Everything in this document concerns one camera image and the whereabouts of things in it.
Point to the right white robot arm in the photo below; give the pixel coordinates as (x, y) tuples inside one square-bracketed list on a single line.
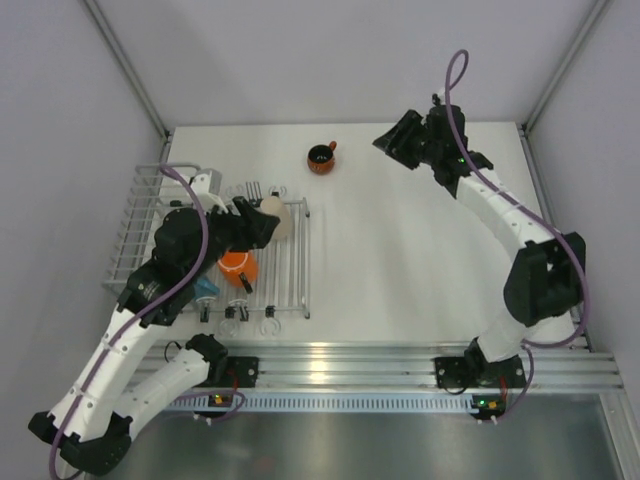
[(547, 275)]

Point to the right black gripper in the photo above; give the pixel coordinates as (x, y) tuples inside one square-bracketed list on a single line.
[(395, 141)]

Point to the white wire dish rack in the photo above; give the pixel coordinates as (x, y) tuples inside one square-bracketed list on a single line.
[(281, 294)]

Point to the orange mug black handle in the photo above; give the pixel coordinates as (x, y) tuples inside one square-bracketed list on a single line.
[(240, 269)]

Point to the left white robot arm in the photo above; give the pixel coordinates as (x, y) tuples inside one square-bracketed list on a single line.
[(96, 422)]

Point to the perforated cable duct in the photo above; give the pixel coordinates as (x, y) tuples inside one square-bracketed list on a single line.
[(329, 402)]

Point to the blue speckled mug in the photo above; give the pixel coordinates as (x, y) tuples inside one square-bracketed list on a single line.
[(205, 290)]

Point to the beige handleless cup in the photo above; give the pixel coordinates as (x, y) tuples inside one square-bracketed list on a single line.
[(274, 205)]

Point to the small brown patterned cup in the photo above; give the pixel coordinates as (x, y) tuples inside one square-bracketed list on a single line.
[(321, 158)]

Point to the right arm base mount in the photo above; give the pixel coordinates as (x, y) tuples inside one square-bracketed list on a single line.
[(456, 374)]

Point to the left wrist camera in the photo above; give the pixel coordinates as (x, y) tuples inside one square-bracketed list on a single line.
[(206, 184)]

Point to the aluminium rail frame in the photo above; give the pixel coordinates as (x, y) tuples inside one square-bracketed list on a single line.
[(405, 368)]

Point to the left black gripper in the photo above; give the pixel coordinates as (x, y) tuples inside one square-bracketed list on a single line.
[(251, 227)]

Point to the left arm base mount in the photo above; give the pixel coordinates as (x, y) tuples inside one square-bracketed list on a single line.
[(240, 370)]

